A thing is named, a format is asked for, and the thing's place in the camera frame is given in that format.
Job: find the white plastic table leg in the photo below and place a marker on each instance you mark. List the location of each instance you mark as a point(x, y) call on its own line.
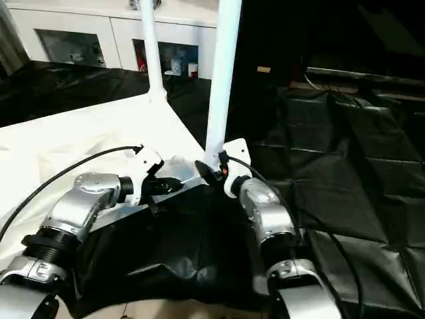
point(151, 46)
point(222, 80)

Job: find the white plastic table top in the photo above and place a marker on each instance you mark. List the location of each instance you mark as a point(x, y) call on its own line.
point(80, 139)

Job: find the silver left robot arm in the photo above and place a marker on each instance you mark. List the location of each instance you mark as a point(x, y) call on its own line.
point(80, 206)

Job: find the small yellow label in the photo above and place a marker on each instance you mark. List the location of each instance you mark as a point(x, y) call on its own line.
point(263, 69)

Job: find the black plastic mat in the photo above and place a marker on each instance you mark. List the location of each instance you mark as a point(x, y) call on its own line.
point(358, 173)

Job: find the silver metal bar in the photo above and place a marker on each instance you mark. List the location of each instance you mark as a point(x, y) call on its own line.
point(365, 74)

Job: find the white glass-door cabinet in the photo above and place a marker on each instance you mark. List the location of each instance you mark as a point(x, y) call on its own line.
point(66, 16)

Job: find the grey curtain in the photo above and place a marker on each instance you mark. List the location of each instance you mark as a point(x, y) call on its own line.
point(8, 40)

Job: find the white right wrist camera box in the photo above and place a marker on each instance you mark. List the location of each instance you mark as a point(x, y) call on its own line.
point(236, 163)

